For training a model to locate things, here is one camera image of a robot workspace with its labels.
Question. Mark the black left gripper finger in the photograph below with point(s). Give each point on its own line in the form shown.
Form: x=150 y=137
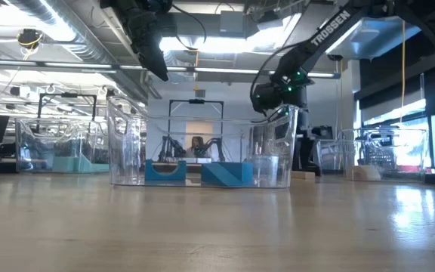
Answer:
x=157 y=64

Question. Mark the natural wood block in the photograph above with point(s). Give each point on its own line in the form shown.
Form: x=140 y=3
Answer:
x=368 y=172
x=303 y=175

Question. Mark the blue block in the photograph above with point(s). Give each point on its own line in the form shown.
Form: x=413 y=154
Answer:
x=151 y=174
x=213 y=177
x=245 y=174

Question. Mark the black background robot arm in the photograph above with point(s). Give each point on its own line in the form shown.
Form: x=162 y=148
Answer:
x=213 y=147
x=170 y=149

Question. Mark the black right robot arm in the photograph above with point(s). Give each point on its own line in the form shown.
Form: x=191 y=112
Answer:
x=331 y=28

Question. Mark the ceiling light bar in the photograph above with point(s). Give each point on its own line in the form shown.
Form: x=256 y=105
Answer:
x=78 y=65

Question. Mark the clear plastic bin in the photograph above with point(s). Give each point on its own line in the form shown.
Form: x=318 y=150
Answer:
x=40 y=143
x=127 y=151
x=391 y=151

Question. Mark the grey ceiling box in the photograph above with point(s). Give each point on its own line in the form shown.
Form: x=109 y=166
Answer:
x=232 y=22

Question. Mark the person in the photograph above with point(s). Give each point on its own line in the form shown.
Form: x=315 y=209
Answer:
x=197 y=145

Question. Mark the silver ceiling duct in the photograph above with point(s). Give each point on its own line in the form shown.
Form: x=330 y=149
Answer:
x=89 y=49

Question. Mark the black background rig frame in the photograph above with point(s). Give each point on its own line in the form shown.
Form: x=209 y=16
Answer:
x=170 y=124
x=68 y=95

